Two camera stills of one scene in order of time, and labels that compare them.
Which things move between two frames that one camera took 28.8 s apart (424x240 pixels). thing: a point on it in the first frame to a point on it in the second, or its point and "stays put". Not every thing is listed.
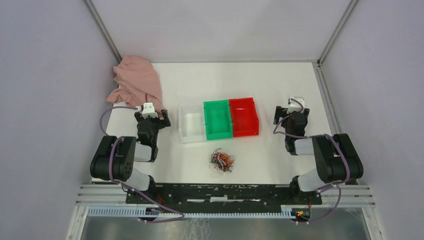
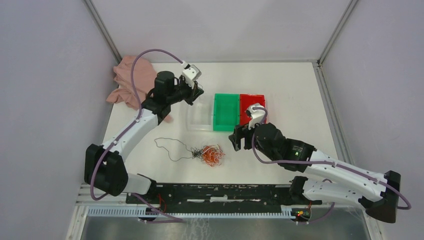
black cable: [222, 160] to [196, 153]
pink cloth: [138, 83] stays put
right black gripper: [280, 112] to [239, 132]
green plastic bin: [218, 120] to [226, 111]
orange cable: [228, 160] to [211, 155]
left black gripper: [163, 122] to [194, 93]
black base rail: [225, 198] stays put
